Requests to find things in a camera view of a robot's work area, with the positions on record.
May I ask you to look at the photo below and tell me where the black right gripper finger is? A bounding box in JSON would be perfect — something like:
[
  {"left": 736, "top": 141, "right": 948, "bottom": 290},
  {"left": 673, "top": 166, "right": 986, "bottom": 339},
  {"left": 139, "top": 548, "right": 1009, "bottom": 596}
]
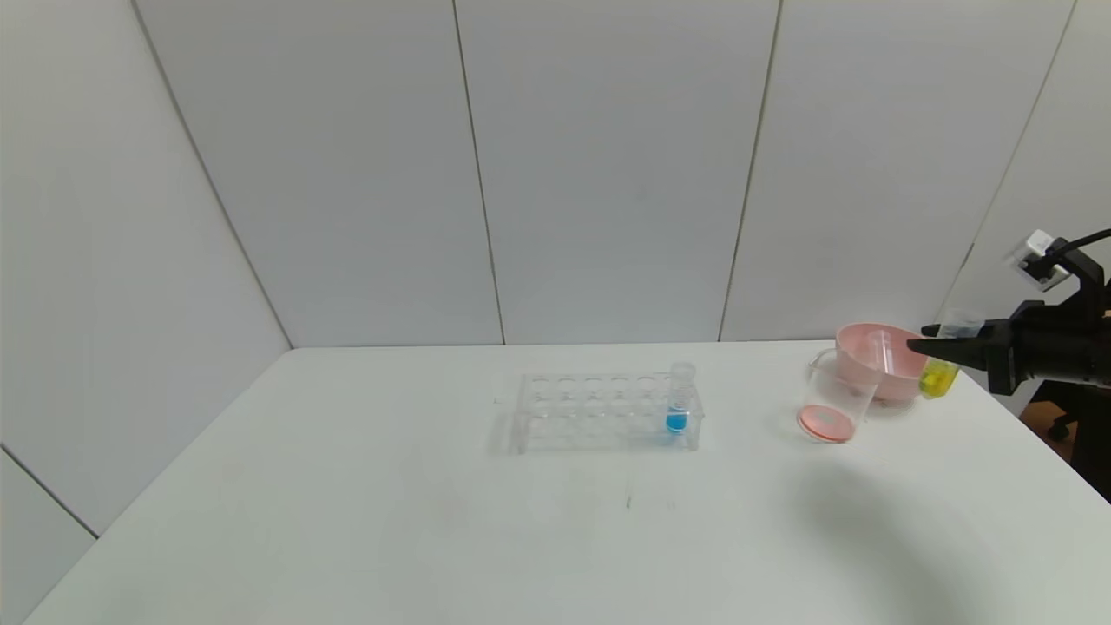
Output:
[
  {"left": 921, "top": 319, "right": 1009, "bottom": 339},
  {"left": 906, "top": 335, "right": 989, "bottom": 372}
]

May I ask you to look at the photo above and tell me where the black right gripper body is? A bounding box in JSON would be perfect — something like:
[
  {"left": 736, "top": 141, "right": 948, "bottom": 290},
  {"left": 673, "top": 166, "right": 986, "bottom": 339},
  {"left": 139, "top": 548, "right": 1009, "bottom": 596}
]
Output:
[{"left": 986, "top": 300, "right": 1111, "bottom": 397}]

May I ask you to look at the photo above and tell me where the yellow pigment test tube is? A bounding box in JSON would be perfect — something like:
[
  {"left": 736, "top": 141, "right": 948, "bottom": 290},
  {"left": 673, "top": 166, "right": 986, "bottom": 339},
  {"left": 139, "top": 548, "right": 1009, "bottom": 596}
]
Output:
[{"left": 917, "top": 311, "right": 987, "bottom": 401}]

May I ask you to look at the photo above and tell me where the red pigment test tube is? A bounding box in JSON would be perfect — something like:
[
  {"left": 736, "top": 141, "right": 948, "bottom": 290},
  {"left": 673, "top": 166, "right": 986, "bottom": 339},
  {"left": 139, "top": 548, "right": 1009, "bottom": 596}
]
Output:
[{"left": 868, "top": 330, "right": 909, "bottom": 385}]

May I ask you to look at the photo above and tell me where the clear glass beaker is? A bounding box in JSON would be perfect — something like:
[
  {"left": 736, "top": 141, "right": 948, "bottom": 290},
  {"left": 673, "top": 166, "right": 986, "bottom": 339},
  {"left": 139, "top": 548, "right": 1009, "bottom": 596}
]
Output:
[{"left": 798, "top": 347, "right": 883, "bottom": 444}]

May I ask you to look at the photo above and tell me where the blue pigment test tube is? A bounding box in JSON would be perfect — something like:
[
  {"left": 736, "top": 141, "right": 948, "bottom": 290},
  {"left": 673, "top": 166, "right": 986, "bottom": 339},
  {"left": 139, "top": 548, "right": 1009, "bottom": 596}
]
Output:
[{"left": 667, "top": 362, "right": 698, "bottom": 436}]

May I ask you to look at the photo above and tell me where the clear plastic test tube rack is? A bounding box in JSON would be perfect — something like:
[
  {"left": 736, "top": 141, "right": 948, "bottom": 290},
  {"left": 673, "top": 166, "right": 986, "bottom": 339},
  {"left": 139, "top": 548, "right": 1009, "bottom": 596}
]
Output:
[{"left": 512, "top": 372, "right": 706, "bottom": 455}]

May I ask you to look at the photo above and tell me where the pink bowl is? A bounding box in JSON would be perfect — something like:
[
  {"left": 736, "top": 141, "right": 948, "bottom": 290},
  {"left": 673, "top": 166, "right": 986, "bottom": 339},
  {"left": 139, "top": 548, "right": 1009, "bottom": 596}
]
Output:
[{"left": 835, "top": 323, "right": 940, "bottom": 403}]

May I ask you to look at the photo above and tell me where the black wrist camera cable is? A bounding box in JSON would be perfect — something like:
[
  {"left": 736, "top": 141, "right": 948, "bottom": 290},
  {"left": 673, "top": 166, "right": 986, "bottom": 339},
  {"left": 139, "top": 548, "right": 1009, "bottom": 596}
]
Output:
[{"left": 1055, "top": 227, "right": 1111, "bottom": 258}]

